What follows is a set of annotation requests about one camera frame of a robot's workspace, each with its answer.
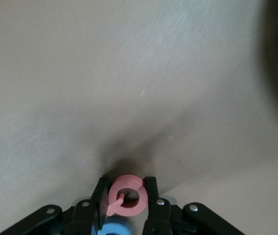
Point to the blue letter G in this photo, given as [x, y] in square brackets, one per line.
[114, 228]

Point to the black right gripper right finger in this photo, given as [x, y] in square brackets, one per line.
[153, 193]

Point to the red letter Q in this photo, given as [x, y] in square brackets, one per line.
[129, 181]

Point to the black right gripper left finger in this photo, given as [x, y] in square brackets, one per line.
[102, 195]

